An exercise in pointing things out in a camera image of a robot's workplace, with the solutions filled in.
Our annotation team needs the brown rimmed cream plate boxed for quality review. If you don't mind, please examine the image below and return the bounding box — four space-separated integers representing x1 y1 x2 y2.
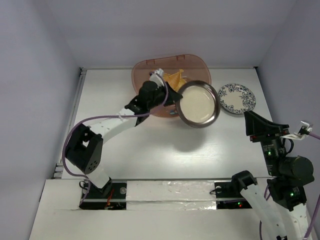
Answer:
175 80 221 129

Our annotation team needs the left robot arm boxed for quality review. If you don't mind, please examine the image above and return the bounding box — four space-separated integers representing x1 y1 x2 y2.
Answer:
62 81 183 198

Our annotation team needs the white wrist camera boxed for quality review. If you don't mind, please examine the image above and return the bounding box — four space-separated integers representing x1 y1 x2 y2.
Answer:
281 120 313 141
149 68 165 87

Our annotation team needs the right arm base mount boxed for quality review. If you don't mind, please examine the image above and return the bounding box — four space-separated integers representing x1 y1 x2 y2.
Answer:
209 179 258 210

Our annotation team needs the blue floral ceramic plate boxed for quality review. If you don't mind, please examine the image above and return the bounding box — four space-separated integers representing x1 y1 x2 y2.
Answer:
218 83 257 115

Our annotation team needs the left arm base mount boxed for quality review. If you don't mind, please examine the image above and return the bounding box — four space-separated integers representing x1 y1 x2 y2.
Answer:
79 180 127 210

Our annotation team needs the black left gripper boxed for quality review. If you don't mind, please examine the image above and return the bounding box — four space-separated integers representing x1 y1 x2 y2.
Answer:
147 81 182 110

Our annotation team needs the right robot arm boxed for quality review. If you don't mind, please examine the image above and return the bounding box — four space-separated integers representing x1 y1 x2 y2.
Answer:
230 110 319 240

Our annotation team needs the pink translucent plastic bin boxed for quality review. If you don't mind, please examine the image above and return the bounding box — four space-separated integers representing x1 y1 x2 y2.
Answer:
131 54 212 124

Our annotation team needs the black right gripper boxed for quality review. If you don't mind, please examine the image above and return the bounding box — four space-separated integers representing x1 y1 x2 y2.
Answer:
243 109 288 175

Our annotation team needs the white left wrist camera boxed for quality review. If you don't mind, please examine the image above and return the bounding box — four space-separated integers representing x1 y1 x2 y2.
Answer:
149 68 165 87

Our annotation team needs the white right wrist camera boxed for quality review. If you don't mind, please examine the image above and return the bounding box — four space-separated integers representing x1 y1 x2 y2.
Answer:
281 120 313 141

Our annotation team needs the orange woven fish-shaped plate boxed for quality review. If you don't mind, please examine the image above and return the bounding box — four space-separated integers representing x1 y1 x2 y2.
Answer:
163 69 187 92

